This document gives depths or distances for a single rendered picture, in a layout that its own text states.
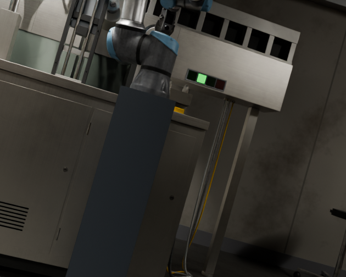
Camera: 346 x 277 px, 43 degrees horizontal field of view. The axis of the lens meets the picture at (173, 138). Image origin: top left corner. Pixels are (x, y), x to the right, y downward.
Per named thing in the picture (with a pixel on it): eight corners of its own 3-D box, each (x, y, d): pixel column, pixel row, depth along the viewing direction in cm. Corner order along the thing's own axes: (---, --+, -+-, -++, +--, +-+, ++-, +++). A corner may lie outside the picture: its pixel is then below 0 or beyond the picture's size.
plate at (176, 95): (160, 97, 221) (163, 85, 222) (149, 100, 261) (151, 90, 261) (189, 105, 224) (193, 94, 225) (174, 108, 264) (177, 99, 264)
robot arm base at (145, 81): (169, 99, 154) (177, 72, 154) (128, 87, 153) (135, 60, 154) (167, 103, 169) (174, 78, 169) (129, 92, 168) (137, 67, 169)
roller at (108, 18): (94, 16, 218) (102, -11, 219) (94, 26, 243) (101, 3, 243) (122, 25, 221) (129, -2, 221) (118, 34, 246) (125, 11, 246)
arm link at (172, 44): (166, 70, 154) (177, 33, 154) (132, 61, 158) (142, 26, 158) (175, 77, 166) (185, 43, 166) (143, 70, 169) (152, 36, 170)
